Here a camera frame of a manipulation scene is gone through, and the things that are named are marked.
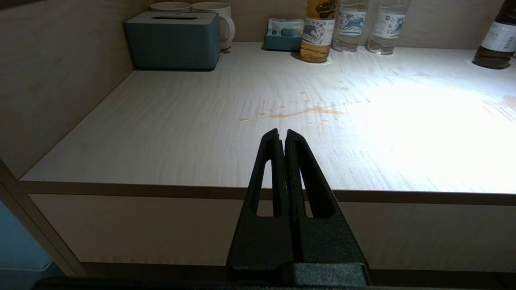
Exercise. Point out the amber liquid spill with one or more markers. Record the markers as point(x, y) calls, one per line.
point(306, 112)

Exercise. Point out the bottle with amber liquid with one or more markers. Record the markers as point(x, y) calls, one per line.
point(317, 44)

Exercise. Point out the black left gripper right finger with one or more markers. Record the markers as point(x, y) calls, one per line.
point(330, 241)

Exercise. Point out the small blue tray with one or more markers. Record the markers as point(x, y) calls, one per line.
point(282, 43)

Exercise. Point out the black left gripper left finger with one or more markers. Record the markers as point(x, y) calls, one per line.
point(250, 241)

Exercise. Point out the light wood cabinet front panel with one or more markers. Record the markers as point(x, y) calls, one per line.
point(141, 229)

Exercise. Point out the white ceramic mug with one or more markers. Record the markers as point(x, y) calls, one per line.
point(219, 12)
point(169, 6)

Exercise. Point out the bottle with dark liquid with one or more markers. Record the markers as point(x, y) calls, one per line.
point(498, 44)

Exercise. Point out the clear water bottle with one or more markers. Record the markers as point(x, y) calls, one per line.
point(387, 28)
point(350, 24)

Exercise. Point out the blue-grey tissue box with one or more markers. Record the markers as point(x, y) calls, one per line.
point(173, 44)

